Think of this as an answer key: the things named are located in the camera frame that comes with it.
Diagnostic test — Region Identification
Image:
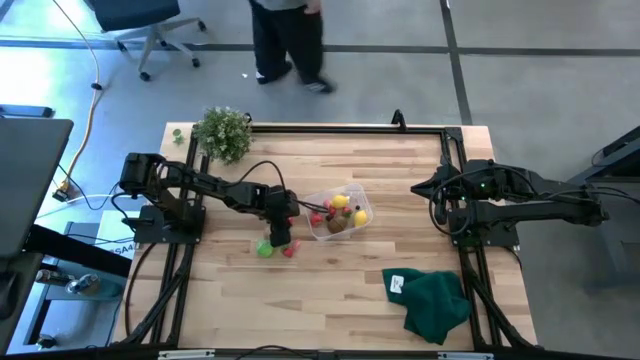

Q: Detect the blue-grey desk frame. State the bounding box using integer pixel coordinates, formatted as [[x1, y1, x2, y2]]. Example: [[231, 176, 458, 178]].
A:
[[551, 124, 640, 294]]

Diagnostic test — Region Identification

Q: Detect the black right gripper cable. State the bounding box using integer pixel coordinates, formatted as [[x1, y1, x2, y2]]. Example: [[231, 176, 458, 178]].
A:
[[428, 164, 526, 237]]

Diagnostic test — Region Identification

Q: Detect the yellow floor cable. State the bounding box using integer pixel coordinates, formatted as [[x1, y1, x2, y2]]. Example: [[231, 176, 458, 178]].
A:
[[51, 0, 103, 201]]

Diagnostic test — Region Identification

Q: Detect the white printed sign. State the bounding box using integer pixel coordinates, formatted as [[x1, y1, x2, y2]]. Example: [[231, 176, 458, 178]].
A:
[[93, 209, 142, 260]]

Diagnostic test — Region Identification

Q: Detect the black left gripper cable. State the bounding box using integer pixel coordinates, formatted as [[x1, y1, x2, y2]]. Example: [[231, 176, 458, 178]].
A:
[[234, 159, 331, 214]]

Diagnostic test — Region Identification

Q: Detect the black desk crossbeam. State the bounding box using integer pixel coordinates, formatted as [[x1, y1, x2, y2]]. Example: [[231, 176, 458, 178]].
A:
[[22, 222, 134, 280]]

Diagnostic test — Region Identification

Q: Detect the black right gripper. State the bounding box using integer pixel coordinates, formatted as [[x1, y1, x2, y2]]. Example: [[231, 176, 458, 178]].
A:
[[410, 158, 501, 226]]

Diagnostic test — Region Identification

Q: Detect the office swivel chair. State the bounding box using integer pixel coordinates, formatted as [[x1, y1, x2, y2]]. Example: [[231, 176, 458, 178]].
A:
[[83, 0, 208, 83]]

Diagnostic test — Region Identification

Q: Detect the dark green cloth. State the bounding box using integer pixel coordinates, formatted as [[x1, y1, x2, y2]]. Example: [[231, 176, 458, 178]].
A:
[[382, 267, 472, 346]]

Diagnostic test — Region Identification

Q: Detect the person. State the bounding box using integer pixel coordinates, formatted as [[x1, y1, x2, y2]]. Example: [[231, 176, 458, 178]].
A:
[[248, 0, 337, 95]]

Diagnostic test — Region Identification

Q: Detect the grey desk top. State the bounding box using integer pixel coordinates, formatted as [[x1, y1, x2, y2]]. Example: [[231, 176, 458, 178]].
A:
[[0, 117, 75, 259]]

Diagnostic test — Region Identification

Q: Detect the potted green plant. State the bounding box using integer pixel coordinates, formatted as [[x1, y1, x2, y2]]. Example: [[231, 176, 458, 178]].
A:
[[191, 105, 255, 164]]

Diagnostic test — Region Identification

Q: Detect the black aluminium table frame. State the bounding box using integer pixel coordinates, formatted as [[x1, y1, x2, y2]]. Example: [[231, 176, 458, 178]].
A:
[[112, 122, 541, 354]]

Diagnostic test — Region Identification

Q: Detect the clear plastic tupperware container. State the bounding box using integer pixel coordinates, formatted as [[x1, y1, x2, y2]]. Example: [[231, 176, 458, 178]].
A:
[[298, 182, 375, 243]]

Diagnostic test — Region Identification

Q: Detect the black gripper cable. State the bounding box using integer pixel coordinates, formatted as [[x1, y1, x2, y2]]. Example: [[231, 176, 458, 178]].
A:
[[234, 159, 331, 214], [428, 164, 526, 237]]

